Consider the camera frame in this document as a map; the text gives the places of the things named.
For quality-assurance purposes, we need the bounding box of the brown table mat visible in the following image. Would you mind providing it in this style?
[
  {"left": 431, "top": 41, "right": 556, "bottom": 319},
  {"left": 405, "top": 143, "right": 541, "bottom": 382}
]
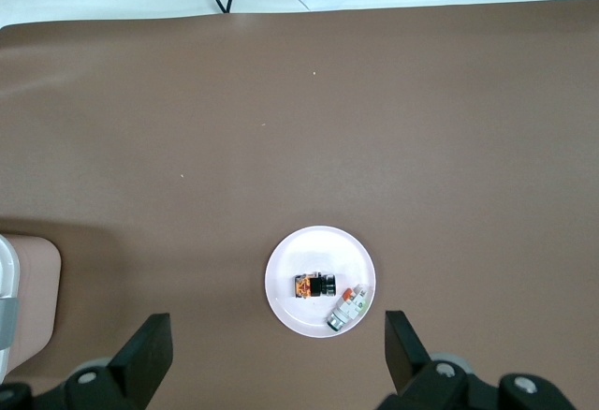
[{"left": 0, "top": 0, "right": 599, "bottom": 410}]

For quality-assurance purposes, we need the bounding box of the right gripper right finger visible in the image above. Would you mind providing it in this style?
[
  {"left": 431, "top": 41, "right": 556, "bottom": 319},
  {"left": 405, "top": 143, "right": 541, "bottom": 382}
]
[{"left": 376, "top": 309, "right": 577, "bottom": 410}]

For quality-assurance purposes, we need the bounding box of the white lidded storage box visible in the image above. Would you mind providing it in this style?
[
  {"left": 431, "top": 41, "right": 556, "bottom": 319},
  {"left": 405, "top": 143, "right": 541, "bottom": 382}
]
[{"left": 0, "top": 233, "right": 63, "bottom": 379}]

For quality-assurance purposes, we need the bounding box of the pink round plate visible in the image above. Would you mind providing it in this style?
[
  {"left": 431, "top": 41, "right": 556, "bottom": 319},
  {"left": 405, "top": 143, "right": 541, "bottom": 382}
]
[{"left": 264, "top": 226, "right": 377, "bottom": 339}]

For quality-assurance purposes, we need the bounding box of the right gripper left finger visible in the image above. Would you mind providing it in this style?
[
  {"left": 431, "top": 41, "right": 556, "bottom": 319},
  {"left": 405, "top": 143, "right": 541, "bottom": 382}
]
[{"left": 0, "top": 312, "right": 174, "bottom": 410}]

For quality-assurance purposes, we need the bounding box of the grey box latch clip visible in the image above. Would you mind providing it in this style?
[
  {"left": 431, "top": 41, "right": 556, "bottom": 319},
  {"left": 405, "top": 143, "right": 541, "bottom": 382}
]
[{"left": 0, "top": 297, "right": 21, "bottom": 351}]

